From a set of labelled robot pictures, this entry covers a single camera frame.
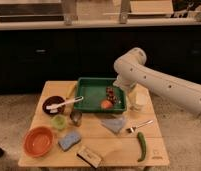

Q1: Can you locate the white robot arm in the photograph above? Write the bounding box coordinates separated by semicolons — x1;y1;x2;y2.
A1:
114;47;201;120

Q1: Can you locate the metal cup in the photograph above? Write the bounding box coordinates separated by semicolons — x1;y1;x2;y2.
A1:
70;110;82;126

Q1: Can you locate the small green cup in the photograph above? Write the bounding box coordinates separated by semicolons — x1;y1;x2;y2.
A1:
51;115;66;130

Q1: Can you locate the grey blue cloth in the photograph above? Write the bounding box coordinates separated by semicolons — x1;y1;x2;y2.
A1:
101;116;126;134

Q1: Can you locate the brown wooden block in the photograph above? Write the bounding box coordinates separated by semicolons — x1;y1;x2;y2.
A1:
77;146;102;168

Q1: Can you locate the silver fork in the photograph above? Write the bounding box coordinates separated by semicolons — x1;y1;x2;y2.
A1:
126;120;153;133

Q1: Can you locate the dark grape bunch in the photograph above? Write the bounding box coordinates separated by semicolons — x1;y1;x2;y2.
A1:
106;87;118;104

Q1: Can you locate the white brush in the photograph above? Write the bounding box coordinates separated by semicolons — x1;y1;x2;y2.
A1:
46;96;84;110

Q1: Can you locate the blue sponge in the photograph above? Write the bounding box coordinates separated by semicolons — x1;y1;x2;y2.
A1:
58;131;81;151

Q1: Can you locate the dark brown plate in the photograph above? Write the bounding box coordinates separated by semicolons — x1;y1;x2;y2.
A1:
42;96;65;116

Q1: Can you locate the green plastic tray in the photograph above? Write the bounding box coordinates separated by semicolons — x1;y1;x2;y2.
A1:
74;77;127;114

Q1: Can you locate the orange bowl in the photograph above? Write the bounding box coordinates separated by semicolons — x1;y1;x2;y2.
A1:
23;126;54;158

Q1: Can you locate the green chili pepper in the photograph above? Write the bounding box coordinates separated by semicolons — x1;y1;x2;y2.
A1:
137;132;147;162

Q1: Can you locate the white plastic jar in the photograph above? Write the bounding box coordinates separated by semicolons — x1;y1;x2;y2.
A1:
128;92;148;111

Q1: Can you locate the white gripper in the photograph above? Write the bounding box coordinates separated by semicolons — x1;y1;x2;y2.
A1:
113;75;136;94

